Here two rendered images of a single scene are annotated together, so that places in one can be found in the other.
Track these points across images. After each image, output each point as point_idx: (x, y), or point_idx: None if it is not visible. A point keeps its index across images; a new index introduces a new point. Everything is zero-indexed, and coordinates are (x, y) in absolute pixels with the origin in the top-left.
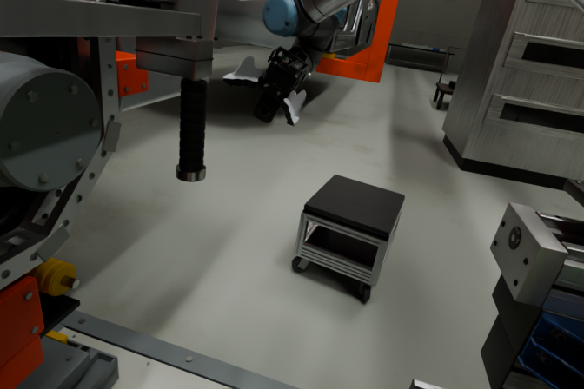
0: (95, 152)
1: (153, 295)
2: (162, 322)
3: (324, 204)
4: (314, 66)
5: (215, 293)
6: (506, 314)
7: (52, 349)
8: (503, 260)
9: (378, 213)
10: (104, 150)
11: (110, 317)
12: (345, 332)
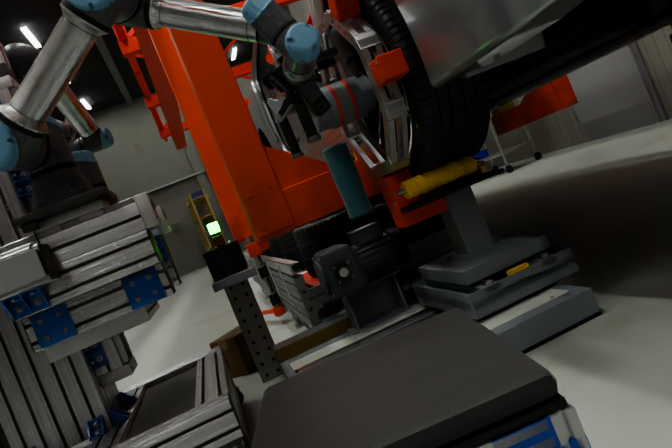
0: (318, 122)
1: (614, 347)
2: (556, 359)
3: (422, 326)
4: (285, 61)
5: (571, 395)
6: (159, 255)
7: (481, 261)
8: (158, 218)
9: (301, 393)
10: (384, 120)
11: (599, 328)
12: None
